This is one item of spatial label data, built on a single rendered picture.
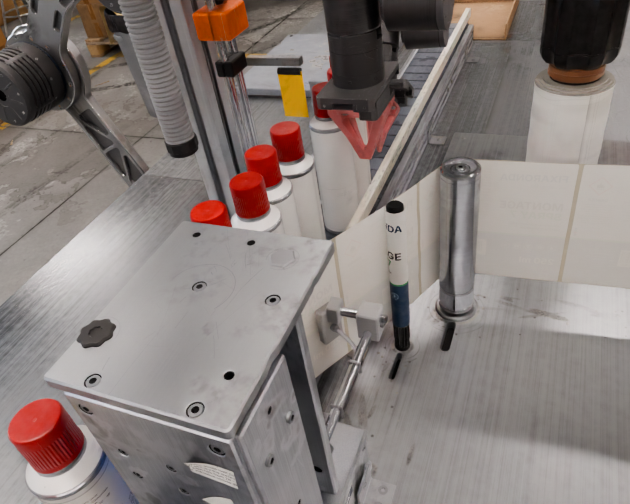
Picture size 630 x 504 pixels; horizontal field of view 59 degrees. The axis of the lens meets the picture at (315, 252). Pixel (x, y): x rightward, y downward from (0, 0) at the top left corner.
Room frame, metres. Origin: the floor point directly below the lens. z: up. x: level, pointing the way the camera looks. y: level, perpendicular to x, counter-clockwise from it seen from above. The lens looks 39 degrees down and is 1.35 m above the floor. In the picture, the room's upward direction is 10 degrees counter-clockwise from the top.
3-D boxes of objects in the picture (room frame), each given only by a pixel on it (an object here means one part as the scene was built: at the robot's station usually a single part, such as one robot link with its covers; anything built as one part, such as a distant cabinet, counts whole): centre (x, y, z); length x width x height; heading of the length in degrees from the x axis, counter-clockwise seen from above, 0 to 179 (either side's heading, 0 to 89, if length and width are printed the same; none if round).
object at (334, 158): (0.63, -0.05, 0.98); 0.05 x 0.05 x 0.20
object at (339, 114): (0.60, -0.09, 1.05); 0.07 x 0.07 x 0.09; 62
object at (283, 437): (0.23, 0.07, 1.01); 0.14 x 0.13 x 0.26; 152
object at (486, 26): (1.53, -0.51, 0.85); 0.30 x 0.26 x 0.04; 152
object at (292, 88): (0.61, -0.01, 1.09); 0.03 x 0.01 x 0.06; 62
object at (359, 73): (0.59, -0.08, 1.13); 0.10 x 0.07 x 0.07; 152
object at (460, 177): (0.44, -0.15, 0.97); 0.05 x 0.05 x 0.19
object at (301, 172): (0.54, 0.01, 0.98); 0.05 x 0.05 x 0.20
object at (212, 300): (0.23, 0.07, 1.14); 0.14 x 0.11 x 0.01; 152
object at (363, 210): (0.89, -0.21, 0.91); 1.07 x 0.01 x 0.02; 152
